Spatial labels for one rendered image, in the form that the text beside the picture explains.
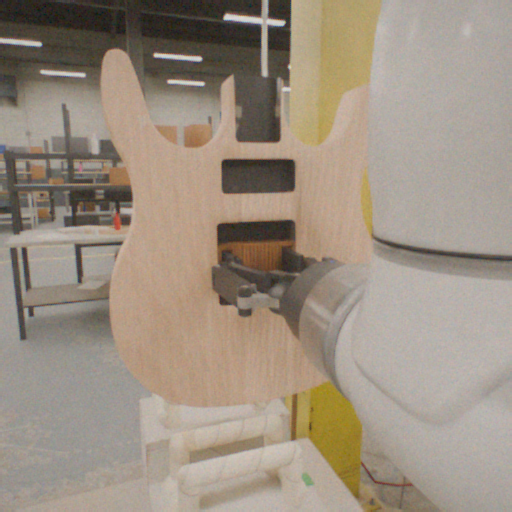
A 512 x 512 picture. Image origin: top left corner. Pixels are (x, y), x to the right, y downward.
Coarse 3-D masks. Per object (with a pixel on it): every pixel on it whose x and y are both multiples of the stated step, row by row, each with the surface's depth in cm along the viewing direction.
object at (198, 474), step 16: (272, 448) 67; (288, 448) 67; (192, 464) 64; (208, 464) 64; (224, 464) 64; (240, 464) 64; (256, 464) 65; (272, 464) 66; (288, 464) 67; (192, 480) 62; (208, 480) 63; (224, 480) 64
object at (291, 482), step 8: (296, 464) 67; (288, 472) 68; (296, 472) 68; (288, 480) 68; (296, 480) 68; (288, 488) 68; (296, 488) 68; (288, 496) 69; (296, 496) 69; (288, 504) 69; (296, 504) 69
